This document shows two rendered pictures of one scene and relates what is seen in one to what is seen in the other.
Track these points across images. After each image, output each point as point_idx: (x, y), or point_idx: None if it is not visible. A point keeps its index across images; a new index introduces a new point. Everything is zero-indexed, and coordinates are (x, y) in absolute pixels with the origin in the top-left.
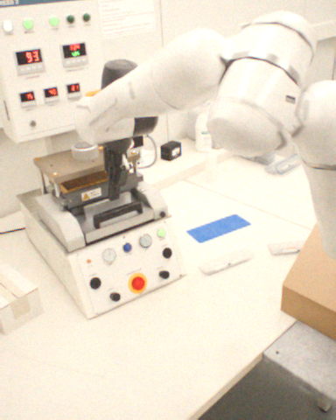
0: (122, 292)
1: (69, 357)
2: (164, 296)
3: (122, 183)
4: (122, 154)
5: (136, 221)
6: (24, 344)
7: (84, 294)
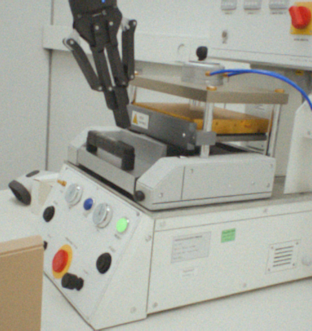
0: (49, 253)
1: None
2: (42, 302)
3: (89, 81)
4: (73, 20)
5: (115, 178)
6: (8, 218)
7: (40, 216)
